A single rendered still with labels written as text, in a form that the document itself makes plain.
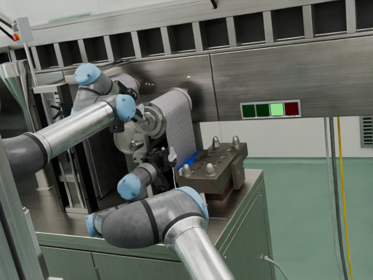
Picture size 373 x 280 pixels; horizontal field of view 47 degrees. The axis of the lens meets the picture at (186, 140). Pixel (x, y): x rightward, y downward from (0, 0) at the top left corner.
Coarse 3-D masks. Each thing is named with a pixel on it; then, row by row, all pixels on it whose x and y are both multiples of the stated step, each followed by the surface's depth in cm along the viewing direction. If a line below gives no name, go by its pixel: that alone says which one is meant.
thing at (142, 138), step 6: (138, 138) 164; (144, 138) 163; (144, 144) 164; (138, 150) 166; (144, 150) 165; (150, 150) 167; (138, 156) 163; (144, 156) 163; (138, 162) 164; (150, 186) 168; (150, 192) 169; (156, 192) 172
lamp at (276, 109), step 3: (270, 105) 175; (273, 105) 175; (276, 105) 174; (279, 105) 174; (282, 105) 173; (273, 108) 175; (276, 108) 175; (279, 108) 174; (282, 108) 174; (273, 111) 176; (276, 111) 175; (279, 111) 175; (282, 111) 174; (273, 114) 176; (276, 114) 176; (279, 114) 175; (282, 114) 175
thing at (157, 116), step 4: (144, 108) 162; (148, 108) 161; (152, 108) 161; (152, 112) 161; (156, 112) 160; (156, 116) 161; (160, 116) 161; (160, 120) 161; (136, 124) 166; (160, 124) 161; (140, 128) 166; (156, 128) 163; (160, 128) 162; (144, 132) 165; (148, 132) 165; (152, 132) 164; (156, 132) 163
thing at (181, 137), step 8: (184, 120) 178; (176, 128) 171; (184, 128) 178; (192, 128) 185; (168, 136) 165; (176, 136) 171; (184, 136) 178; (192, 136) 185; (168, 144) 165; (176, 144) 171; (184, 144) 178; (192, 144) 185; (176, 152) 171; (184, 152) 178; (192, 152) 184; (184, 160) 177; (176, 168) 170
